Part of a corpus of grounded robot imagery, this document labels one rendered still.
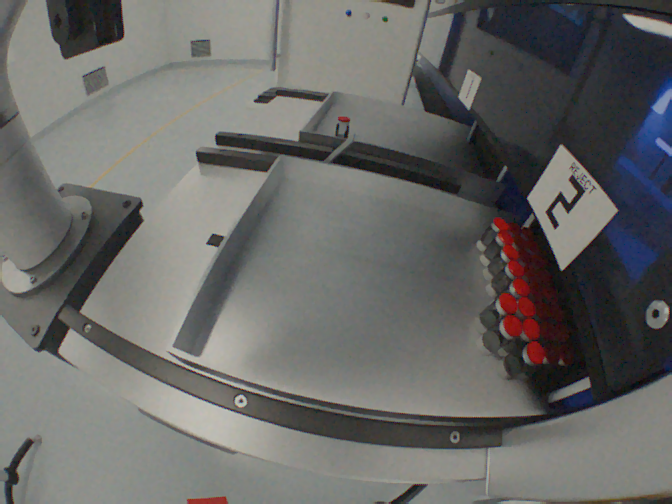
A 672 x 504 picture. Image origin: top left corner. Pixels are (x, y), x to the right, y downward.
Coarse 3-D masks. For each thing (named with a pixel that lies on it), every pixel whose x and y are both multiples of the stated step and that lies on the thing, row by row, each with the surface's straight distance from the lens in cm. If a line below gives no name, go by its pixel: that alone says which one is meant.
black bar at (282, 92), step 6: (282, 90) 69; (288, 90) 69; (294, 90) 69; (300, 90) 69; (282, 96) 70; (288, 96) 69; (294, 96) 69; (300, 96) 68; (306, 96) 68; (312, 96) 67; (318, 96) 67; (324, 96) 67
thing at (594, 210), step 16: (560, 160) 25; (576, 160) 23; (544, 176) 26; (560, 176) 24; (576, 176) 23; (544, 192) 25; (576, 192) 22; (592, 192) 21; (544, 208) 24; (560, 208) 23; (576, 208) 22; (592, 208) 21; (608, 208) 20; (544, 224) 24; (560, 224) 23; (576, 224) 21; (592, 224) 20; (560, 240) 22; (576, 240) 21; (560, 256) 22; (576, 256) 21
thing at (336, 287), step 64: (256, 192) 28; (320, 192) 34; (384, 192) 34; (256, 256) 26; (320, 256) 26; (384, 256) 28; (448, 256) 31; (192, 320) 22; (256, 320) 23; (320, 320) 22; (384, 320) 24; (448, 320) 26; (256, 384) 18; (320, 384) 21; (384, 384) 22; (448, 384) 24; (512, 384) 28
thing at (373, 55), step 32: (288, 0) 104; (320, 0) 101; (352, 0) 99; (384, 0) 97; (416, 0) 98; (288, 32) 104; (320, 32) 101; (352, 32) 98; (384, 32) 97; (416, 32) 97; (288, 64) 105; (320, 64) 102; (352, 64) 99; (384, 64) 98; (384, 96) 100
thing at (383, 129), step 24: (336, 96) 65; (360, 96) 64; (312, 120) 48; (336, 120) 56; (360, 120) 58; (384, 120) 61; (408, 120) 66; (432, 120) 66; (336, 144) 41; (360, 144) 40; (384, 144) 49; (408, 144) 52; (432, 144) 57; (456, 144) 63; (432, 168) 42; (456, 168) 43; (480, 168) 56; (480, 192) 46
